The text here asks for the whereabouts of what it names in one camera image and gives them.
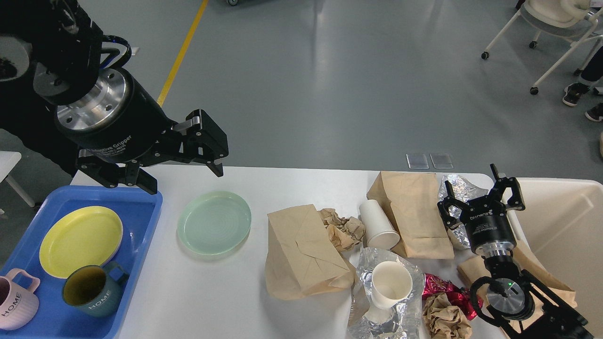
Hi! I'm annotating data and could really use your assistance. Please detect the mint green plate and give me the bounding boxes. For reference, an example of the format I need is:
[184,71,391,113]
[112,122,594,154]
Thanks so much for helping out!
[177,191,252,256]

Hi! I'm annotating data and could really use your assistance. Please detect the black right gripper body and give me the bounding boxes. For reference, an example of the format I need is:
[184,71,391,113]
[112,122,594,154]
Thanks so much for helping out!
[460,206,517,256]

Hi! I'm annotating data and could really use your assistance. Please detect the white side table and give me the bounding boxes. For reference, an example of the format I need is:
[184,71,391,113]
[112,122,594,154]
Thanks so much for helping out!
[0,151,36,208]

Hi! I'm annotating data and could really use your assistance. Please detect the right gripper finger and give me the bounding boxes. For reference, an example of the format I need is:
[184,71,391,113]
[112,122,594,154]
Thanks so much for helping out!
[488,163,525,211]
[437,181,468,231]

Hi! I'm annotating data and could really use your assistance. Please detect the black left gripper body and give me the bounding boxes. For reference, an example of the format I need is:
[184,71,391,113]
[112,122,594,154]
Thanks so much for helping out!
[55,68,174,163]

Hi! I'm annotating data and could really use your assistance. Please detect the person with black sneakers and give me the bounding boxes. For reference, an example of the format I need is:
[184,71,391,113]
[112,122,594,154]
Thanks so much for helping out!
[562,47,603,107]

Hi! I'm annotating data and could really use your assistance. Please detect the flat brown paper bag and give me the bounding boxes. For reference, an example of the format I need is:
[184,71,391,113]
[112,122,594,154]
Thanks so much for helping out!
[367,171,455,259]

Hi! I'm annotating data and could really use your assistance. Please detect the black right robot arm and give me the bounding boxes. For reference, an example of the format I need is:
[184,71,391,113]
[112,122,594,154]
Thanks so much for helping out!
[437,164,593,339]

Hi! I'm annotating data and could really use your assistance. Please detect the lying white paper cup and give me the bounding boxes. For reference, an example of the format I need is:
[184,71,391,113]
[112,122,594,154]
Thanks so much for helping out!
[359,200,400,250]

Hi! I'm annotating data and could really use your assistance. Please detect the teal home mug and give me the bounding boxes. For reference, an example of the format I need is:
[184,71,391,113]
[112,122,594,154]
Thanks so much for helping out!
[62,261,130,318]

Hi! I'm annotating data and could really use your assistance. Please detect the blue plastic tray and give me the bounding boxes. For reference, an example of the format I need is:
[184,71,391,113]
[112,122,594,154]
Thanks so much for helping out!
[0,186,163,339]

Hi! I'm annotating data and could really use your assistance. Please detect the pink home mug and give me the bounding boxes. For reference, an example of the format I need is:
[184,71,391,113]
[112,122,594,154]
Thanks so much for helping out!
[0,268,40,331]

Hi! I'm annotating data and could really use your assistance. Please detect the crumpled brown paper ball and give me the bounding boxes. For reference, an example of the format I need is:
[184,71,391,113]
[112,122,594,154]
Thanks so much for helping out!
[423,292,473,339]

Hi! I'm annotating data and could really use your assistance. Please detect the white rolling chair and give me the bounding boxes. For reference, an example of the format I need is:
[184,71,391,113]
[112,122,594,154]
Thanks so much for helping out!
[481,0,602,95]

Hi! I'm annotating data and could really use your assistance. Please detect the red foil wrapper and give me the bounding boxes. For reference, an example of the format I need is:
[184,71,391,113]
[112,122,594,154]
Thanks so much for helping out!
[422,273,478,320]

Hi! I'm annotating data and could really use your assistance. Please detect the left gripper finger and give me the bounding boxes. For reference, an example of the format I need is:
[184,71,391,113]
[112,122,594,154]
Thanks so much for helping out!
[151,109,228,177]
[76,151,158,195]

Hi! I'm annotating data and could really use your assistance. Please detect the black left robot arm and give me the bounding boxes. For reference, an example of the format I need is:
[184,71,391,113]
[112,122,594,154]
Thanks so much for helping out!
[0,0,228,194]

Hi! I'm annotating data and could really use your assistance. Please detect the brown paper bag under arm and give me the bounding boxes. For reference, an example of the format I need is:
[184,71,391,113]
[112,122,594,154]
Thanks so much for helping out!
[458,241,592,339]

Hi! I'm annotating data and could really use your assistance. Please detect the yellow plate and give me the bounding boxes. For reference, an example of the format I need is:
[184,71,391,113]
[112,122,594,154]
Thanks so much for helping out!
[39,206,123,279]

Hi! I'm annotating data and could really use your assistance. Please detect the crumpled silver foil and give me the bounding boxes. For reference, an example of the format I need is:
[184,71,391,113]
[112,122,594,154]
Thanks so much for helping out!
[439,174,488,250]

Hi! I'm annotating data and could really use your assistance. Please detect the crumpled brown paper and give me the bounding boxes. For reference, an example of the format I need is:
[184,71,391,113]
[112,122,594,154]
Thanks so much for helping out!
[318,208,366,252]

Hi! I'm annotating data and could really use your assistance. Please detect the large brown paper bag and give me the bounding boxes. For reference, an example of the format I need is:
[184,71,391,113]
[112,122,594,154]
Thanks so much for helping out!
[265,204,356,300]

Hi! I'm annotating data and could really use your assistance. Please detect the upright white paper cup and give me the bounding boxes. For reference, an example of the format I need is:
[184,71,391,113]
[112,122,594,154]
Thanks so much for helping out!
[371,260,413,309]

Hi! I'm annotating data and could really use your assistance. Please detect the beige plastic bin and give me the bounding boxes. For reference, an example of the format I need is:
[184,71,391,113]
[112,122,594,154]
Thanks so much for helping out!
[510,178,603,339]

